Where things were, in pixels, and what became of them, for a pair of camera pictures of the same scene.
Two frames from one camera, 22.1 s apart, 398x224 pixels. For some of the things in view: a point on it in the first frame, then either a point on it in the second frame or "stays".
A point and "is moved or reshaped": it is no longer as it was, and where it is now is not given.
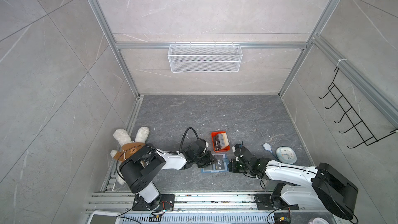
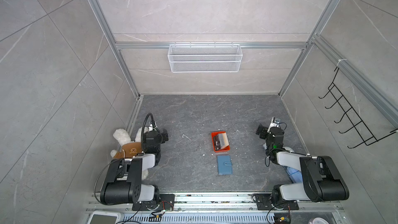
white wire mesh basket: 205,58 stays
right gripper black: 232,169 → 264,133
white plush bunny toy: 127,147 stays
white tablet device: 104,217 stays
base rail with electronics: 205,207 stays
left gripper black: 211,159 → 162,137
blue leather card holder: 221,165 is moved or reshaped
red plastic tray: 226,148 stays
